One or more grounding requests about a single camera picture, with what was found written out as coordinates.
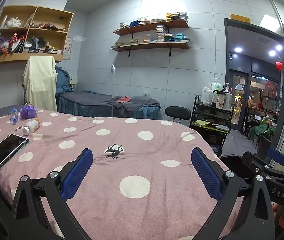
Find pink polka dot blanket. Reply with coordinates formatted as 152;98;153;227
0;109;246;240

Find dark brown trash bin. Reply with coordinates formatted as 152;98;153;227
218;154;258;180

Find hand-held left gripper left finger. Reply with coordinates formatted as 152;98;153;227
10;148;94;240

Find wall poster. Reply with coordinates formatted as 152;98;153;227
63;37;73;61

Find clear plastic jar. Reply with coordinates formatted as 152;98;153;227
223;92;233;109

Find person's right hand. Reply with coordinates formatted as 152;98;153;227
272;203;284;233

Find green leafy plant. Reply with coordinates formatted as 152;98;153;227
248;119;277;141

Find glass double door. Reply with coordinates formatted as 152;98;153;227
230;72;249;126

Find grey massage bed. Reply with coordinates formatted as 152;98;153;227
58;91;161;119

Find black stool chair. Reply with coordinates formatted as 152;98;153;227
164;106;192;124

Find blue cloth heap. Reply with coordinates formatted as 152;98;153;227
55;66;73;94

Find black metal cart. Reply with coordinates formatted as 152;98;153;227
189;94;234;156

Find clear pump bottle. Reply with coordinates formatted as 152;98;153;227
211;77;223;91

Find clear blue plastic bottle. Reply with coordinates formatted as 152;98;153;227
10;108;19;125

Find row of stacked books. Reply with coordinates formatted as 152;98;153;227
119;12;190;28

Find white pill bottle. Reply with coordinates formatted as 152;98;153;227
22;118;40;136

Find purple round object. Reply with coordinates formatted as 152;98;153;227
20;103;38;120

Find wooden wall shelf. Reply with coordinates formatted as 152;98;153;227
111;41;191;58
113;21;190;37

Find dark plant pot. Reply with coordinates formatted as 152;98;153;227
256;137;273;159

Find cream cloth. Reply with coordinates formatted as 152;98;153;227
23;56;58;113

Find white floor lamp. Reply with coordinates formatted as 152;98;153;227
110;64;116;118

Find white framed tablet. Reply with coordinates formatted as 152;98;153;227
0;133;30;173

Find yellow door sign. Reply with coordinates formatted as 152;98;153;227
231;14;250;23

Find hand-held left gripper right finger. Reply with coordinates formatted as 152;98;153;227
191;147;275;240

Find white red printed container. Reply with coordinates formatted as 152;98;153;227
216;94;227;109

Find white plastic bags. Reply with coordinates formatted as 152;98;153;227
7;17;22;28

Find white plastic bottle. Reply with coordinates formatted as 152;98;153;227
201;87;213;105

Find wall shelves with books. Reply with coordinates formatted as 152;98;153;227
112;25;191;48

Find wooden cubby shelf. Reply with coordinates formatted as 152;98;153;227
0;5;75;67

